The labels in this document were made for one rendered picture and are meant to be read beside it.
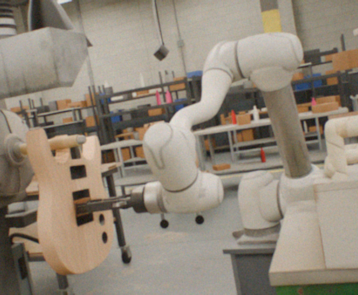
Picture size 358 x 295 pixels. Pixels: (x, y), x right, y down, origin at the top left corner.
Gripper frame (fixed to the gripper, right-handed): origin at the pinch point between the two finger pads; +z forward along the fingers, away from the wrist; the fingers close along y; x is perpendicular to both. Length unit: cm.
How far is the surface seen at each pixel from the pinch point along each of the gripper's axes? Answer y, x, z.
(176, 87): 954, 184, 267
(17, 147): -9.8, 19.5, 12.6
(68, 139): -9.0, 19.4, -3.4
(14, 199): -0.3, 4.9, 23.5
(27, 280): 14.7, -23.9, 34.9
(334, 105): 493, 48, -80
